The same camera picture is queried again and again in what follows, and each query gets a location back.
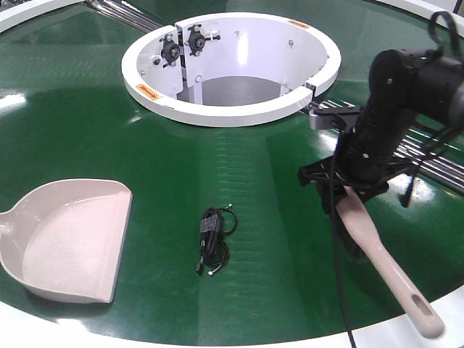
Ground black bearing block left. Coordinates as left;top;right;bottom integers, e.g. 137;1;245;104
161;34;181;68

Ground white inner conveyor ring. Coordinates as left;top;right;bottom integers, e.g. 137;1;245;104
121;12;342;128

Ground black cable bundle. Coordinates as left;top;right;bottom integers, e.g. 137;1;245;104
194;204;239;278

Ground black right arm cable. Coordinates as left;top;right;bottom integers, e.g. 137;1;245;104
328;10;464;348

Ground black bearing block right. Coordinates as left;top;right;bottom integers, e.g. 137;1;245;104
184;24;221;57

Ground black bearing block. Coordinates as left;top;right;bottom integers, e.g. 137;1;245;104
184;24;221;57
161;34;181;68

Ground pink broom with black bristles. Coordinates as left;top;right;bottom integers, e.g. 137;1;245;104
336;186;445;339

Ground steel conveyor rollers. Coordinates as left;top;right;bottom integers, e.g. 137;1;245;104
86;1;463;194

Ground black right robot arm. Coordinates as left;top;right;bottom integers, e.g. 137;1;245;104
298;49;463;215

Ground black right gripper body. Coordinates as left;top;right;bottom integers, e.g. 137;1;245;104
297;156;417;214

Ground pink plastic dustpan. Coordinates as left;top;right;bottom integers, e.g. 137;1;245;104
1;178;133;304

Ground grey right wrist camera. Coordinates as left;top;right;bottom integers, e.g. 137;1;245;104
309;107;361;132

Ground white outer conveyor rim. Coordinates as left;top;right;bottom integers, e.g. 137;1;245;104
1;1;463;347

